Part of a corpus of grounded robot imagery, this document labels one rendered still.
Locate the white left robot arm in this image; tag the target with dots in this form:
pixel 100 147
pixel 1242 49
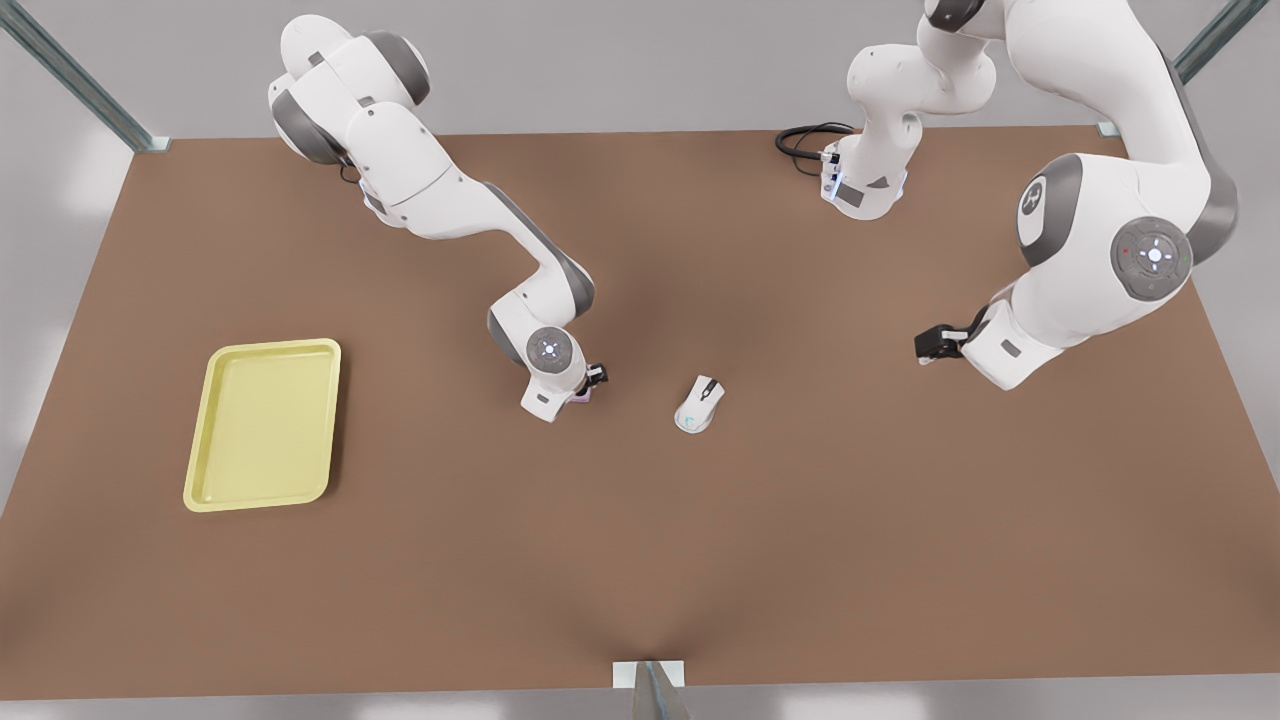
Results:
pixel 1100 200

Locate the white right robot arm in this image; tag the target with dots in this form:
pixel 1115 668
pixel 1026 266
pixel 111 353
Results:
pixel 430 185

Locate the white computer mouse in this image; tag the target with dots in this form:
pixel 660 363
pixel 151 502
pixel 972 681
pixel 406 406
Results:
pixel 699 404

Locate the yellow rectangular tray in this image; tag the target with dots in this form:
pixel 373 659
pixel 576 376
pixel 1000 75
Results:
pixel 262 425

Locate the silver frame post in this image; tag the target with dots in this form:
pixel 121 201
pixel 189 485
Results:
pixel 1195 50
pixel 655 692
pixel 75 75

